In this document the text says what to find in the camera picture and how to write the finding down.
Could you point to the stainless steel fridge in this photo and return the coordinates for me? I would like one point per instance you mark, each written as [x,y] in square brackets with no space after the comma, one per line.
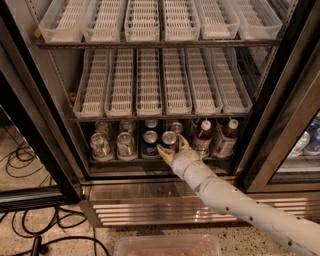
[281,77]

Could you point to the middle shelf tray five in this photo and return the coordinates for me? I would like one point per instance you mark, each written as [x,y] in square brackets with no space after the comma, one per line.
[205,96]

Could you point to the middle shelf tray six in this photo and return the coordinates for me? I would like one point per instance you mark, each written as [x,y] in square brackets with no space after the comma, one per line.
[234,95]

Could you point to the right tea bottle white cap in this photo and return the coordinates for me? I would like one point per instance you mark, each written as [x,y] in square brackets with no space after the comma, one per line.
[226,139]

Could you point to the top shelf tray two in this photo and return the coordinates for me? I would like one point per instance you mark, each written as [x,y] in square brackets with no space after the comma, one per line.
[103,21]

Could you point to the shelf tray four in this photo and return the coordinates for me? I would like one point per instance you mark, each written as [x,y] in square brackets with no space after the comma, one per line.
[176,86]
[181,21]

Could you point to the rear far-left green can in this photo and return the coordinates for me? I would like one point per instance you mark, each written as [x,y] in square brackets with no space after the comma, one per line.
[104,127]

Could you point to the shelf tray three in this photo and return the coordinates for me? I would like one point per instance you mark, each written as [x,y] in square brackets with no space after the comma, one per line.
[148,93]
[142,21]

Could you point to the top shelf tray six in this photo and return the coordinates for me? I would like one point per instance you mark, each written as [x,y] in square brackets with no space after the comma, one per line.
[257,19]

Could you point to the top shelf tray five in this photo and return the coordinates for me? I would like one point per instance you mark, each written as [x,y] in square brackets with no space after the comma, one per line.
[218,19]

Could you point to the middle shelf tray one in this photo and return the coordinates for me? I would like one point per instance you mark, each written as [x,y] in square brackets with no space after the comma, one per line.
[89,98]

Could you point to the top shelf tray three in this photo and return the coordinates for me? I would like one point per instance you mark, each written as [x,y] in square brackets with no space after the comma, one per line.
[142,21]

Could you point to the shelf tray five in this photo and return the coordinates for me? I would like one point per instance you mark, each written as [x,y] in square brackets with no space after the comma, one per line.
[205,96]
[218,19]

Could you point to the top shelf tray four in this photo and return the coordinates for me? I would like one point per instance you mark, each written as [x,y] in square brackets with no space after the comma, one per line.
[181,21]

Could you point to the tea bottle white cap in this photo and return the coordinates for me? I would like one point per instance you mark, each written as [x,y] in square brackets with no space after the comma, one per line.
[202,138]
[226,139]

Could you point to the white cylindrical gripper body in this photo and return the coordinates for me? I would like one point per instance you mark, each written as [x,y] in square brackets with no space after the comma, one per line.
[184,161]

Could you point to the shelf tray six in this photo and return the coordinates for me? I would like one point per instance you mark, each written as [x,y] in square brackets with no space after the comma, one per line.
[257,19]
[234,95]

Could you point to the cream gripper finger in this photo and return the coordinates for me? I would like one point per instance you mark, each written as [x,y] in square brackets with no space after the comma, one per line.
[183,143]
[166,154]

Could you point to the top shelf tray one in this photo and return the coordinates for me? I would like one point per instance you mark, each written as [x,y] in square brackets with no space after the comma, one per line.
[63,20]

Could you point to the front far-left green can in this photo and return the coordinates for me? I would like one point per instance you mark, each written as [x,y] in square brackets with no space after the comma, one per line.
[101,149]

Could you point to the open fridge door left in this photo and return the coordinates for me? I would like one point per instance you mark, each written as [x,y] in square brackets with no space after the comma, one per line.
[47,172]

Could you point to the far-left green can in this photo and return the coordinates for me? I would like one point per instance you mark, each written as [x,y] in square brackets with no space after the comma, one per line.
[104,127]
[101,149]

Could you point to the cans behind right glass door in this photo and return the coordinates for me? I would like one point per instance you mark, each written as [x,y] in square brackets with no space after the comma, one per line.
[309,142]

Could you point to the middle shelf tray four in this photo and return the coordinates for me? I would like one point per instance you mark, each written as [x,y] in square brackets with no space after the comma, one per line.
[176,86]

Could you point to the left tea bottle white cap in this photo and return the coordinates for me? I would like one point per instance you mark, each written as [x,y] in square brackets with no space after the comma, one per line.
[202,138]

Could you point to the pepsi can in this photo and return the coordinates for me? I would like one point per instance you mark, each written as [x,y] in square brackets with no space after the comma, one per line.
[177,127]
[150,141]
[152,124]
[170,140]

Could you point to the shelf tray two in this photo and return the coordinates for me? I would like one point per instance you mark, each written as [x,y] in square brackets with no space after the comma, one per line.
[103,21]
[119,99]

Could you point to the middle shelf tray two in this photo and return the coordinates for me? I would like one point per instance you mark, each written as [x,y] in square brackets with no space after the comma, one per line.
[119,99]

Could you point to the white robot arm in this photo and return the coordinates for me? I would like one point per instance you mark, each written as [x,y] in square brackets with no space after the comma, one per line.
[298,234]

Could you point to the clear plastic container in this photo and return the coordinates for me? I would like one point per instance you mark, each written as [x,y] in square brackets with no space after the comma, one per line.
[168,245]

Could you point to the middle shelf tray three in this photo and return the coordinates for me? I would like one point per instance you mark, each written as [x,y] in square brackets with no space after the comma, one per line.
[148,93]

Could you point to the shelf tray one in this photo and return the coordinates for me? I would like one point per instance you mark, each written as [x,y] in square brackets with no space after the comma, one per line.
[63,20]
[89,98]

